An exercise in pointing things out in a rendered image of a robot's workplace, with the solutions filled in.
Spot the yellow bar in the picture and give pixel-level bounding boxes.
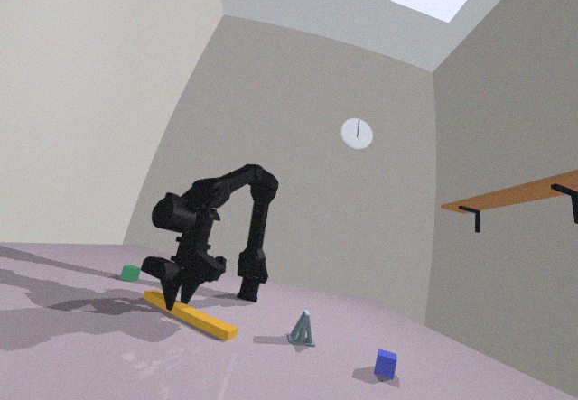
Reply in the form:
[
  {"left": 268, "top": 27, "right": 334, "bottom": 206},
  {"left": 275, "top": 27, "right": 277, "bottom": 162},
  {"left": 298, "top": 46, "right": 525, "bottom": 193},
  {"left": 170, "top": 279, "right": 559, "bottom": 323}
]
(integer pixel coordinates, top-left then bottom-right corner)
[{"left": 144, "top": 290, "right": 238, "bottom": 340}]

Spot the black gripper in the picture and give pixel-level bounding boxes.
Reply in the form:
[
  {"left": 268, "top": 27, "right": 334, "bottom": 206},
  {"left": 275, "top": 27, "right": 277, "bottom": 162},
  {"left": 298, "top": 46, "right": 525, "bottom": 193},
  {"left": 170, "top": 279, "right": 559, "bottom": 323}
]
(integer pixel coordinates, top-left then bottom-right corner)
[{"left": 141, "top": 233, "right": 211, "bottom": 311}]

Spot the small green cube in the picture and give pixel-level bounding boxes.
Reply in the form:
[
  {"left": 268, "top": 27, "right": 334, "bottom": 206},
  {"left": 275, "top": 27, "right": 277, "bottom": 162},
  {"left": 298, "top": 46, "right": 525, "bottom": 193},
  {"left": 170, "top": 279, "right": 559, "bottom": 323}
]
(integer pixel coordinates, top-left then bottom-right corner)
[{"left": 120, "top": 265, "right": 142, "bottom": 282}]

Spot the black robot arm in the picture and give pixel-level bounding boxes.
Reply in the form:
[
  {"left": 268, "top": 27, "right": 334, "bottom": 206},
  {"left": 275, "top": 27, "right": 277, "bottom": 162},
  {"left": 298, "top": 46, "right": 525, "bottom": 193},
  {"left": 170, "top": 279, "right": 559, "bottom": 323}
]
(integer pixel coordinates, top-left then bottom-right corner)
[{"left": 152, "top": 164, "right": 278, "bottom": 302}]

